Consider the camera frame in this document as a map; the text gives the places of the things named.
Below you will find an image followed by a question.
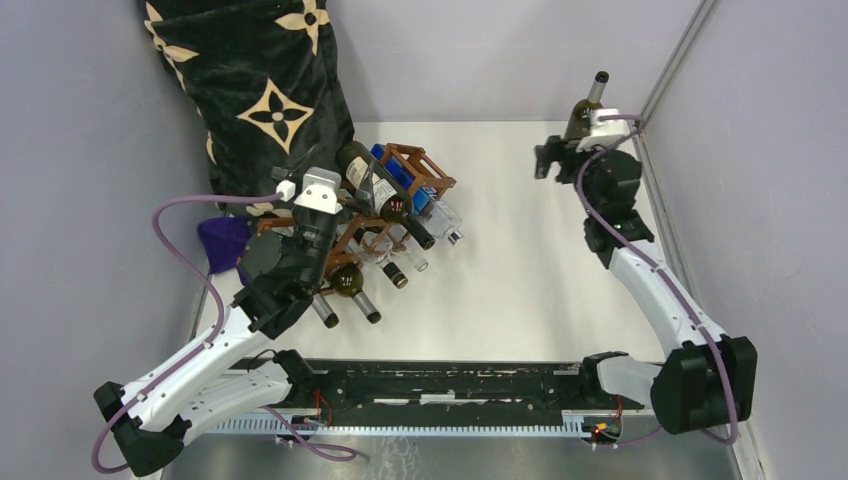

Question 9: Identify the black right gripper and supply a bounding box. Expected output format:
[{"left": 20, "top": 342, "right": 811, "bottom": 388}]
[{"left": 535, "top": 135, "right": 616, "bottom": 217}]

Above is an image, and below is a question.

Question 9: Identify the green wine bottle black cap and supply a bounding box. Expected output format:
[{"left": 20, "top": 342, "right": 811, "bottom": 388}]
[{"left": 335, "top": 140, "right": 435, "bottom": 250}]

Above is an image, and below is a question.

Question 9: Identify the brown wooden wine rack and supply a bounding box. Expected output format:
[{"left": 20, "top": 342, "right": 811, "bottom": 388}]
[{"left": 254, "top": 142, "right": 458, "bottom": 296}]

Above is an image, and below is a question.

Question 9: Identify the tall clear glass bottle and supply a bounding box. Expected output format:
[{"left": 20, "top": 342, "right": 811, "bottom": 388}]
[{"left": 376, "top": 225, "right": 429, "bottom": 272}]

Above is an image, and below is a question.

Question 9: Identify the blue square vodka bottle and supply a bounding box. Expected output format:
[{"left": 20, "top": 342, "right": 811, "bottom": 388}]
[{"left": 371, "top": 143, "right": 464, "bottom": 246}]

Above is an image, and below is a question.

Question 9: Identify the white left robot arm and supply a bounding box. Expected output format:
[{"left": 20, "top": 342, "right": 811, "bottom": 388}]
[{"left": 90, "top": 141, "right": 393, "bottom": 477}]

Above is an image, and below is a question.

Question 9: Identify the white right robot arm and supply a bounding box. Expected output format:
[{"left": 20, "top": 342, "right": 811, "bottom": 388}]
[{"left": 534, "top": 136, "right": 758, "bottom": 440}]

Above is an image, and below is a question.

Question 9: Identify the green wine bottle grey cap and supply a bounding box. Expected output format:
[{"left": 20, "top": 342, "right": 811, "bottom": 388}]
[{"left": 563, "top": 71, "right": 609, "bottom": 143}]

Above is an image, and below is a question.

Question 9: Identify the purple cloth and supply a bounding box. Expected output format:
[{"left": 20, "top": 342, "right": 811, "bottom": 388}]
[{"left": 196, "top": 217, "right": 253, "bottom": 285}]

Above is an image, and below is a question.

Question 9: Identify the black floral plush blanket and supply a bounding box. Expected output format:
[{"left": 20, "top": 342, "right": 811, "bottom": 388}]
[{"left": 138, "top": 1, "right": 355, "bottom": 218}]

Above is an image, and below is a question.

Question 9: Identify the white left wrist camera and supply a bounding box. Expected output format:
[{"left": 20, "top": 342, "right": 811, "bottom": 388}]
[{"left": 294, "top": 167, "right": 342, "bottom": 215}]

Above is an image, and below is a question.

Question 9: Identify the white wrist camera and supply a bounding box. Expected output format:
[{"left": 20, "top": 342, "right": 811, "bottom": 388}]
[
  {"left": 575, "top": 108, "right": 629, "bottom": 152},
  {"left": 294, "top": 167, "right": 342, "bottom": 215}
]

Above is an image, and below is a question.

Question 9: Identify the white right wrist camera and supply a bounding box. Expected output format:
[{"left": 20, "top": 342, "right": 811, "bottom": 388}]
[{"left": 575, "top": 108, "right": 629, "bottom": 152}]

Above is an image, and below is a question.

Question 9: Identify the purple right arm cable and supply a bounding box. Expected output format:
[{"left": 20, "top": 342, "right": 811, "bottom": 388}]
[{"left": 574, "top": 113, "right": 741, "bottom": 448}]

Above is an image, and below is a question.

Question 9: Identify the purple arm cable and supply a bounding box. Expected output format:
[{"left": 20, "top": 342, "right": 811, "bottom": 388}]
[
  {"left": 90, "top": 192, "right": 359, "bottom": 476},
  {"left": 574, "top": 113, "right": 741, "bottom": 448}
]

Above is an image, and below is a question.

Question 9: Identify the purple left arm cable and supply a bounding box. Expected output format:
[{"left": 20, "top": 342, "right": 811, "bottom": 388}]
[{"left": 90, "top": 192, "right": 359, "bottom": 476}]

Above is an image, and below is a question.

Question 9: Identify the grey aluminium wall rail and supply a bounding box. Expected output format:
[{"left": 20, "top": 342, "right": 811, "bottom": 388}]
[{"left": 639, "top": 0, "right": 721, "bottom": 129}]

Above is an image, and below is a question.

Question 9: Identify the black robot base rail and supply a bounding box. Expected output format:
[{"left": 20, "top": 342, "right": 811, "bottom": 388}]
[{"left": 275, "top": 359, "right": 642, "bottom": 429}]

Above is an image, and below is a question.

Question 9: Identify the grey slotted cable duct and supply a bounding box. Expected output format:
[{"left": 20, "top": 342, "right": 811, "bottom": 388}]
[{"left": 207, "top": 412, "right": 595, "bottom": 440}]

